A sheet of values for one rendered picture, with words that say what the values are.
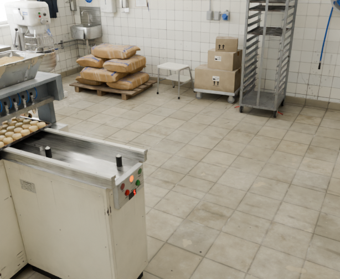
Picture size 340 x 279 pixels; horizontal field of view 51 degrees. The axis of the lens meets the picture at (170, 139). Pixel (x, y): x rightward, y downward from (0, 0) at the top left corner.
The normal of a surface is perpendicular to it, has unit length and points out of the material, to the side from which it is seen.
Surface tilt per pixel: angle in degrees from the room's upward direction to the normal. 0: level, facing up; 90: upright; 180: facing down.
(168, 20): 90
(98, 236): 90
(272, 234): 0
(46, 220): 90
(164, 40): 90
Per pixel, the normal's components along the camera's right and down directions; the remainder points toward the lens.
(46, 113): -0.46, 0.39
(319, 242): -0.01, -0.90
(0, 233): 0.89, 0.18
